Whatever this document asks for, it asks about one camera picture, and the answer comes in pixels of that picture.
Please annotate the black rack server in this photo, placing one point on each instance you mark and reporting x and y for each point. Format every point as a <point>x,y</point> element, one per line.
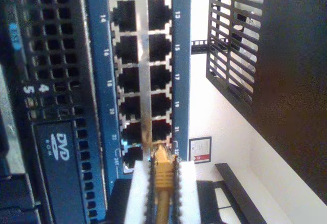
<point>56,106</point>

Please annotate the black vented cabinet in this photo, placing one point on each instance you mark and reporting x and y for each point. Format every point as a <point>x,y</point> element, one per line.
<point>293,81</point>

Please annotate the black framed wall sign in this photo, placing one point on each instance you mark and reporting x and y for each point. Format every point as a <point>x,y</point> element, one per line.
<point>200,150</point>

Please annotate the black perforated rack post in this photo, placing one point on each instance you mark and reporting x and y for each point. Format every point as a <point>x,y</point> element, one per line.
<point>242,198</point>

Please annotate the blue network switch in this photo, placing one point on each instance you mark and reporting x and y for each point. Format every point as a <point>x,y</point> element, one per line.
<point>143,55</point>

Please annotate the black perforated rail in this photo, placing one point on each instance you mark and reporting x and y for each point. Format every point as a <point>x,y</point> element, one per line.
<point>200,46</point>

